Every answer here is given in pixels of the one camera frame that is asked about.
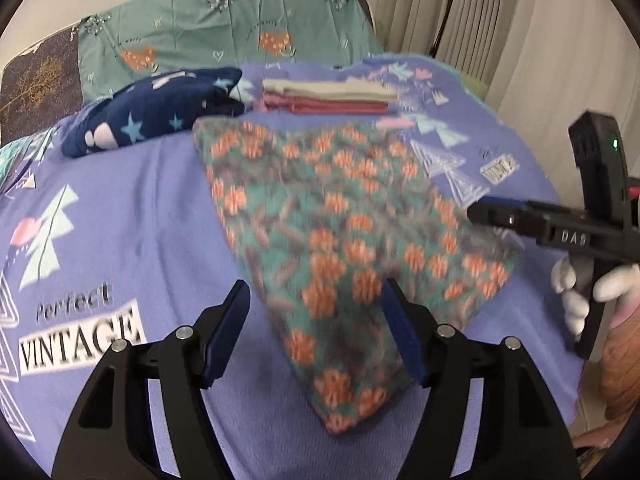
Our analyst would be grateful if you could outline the black lamp stand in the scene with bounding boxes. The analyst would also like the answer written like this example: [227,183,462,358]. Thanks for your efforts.
[426,0,479,59]

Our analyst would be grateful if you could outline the pale curtain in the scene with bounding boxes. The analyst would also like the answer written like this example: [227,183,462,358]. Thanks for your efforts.
[374,0,640,223]

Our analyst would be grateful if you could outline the person's right hand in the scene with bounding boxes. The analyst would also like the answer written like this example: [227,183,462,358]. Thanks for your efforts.
[550,257,640,337]

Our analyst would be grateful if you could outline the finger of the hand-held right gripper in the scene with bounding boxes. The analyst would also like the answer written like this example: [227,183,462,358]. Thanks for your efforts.
[467,197,551,243]

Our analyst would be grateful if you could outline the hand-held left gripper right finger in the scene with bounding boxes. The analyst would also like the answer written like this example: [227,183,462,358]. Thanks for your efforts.
[382,277,577,480]

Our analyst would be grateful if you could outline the navy star-print cloth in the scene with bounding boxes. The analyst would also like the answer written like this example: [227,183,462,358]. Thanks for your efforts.
[60,66,247,159]

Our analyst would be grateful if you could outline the purple printed blanket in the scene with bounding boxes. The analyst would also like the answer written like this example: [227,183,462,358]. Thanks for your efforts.
[0,52,587,480]

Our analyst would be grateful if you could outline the person's right forearm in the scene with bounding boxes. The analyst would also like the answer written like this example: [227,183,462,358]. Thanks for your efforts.
[599,312,640,423]

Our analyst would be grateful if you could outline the dark tree-print pillow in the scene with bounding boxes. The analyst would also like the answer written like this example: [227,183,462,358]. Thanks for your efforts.
[0,24,84,149]

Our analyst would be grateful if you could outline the folded red cloth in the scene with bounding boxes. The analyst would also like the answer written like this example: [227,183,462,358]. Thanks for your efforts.
[254,91,392,116]

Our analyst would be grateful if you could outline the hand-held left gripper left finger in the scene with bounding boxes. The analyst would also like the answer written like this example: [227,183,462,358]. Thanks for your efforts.
[50,280,252,480]

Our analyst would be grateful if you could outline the folded beige cloth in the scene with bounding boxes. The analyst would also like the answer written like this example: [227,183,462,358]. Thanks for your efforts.
[261,78,399,103]

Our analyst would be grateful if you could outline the green patterned pillow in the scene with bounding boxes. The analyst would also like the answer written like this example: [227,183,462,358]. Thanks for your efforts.
[77,0,377,104]

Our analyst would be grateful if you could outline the floral teal and orange garment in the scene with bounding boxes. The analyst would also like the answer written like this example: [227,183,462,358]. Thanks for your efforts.
[192,117,524,436]

